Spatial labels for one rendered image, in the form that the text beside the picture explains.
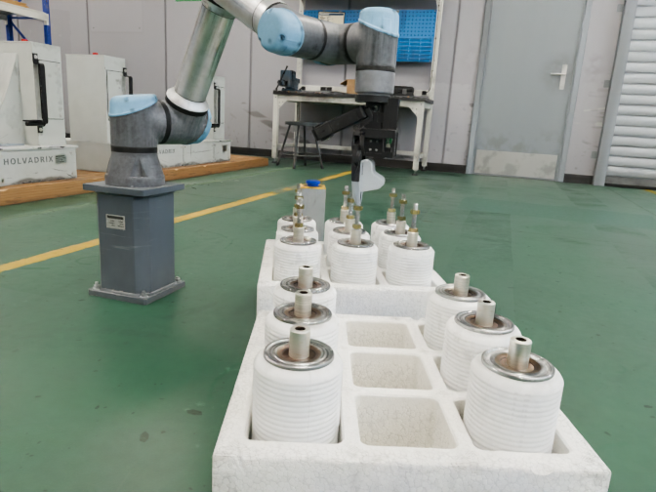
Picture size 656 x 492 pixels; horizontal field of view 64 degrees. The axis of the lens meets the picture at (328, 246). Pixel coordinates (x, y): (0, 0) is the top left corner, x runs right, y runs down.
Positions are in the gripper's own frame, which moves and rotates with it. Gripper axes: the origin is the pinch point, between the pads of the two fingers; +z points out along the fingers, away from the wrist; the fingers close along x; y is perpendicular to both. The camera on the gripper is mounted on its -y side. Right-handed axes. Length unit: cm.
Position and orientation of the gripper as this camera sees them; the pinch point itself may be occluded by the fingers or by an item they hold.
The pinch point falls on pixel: (355, 197)
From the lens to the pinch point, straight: 106.1
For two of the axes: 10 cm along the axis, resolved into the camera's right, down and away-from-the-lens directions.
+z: -0.6, 9.7, 2.4
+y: 9.7, 1.1, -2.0
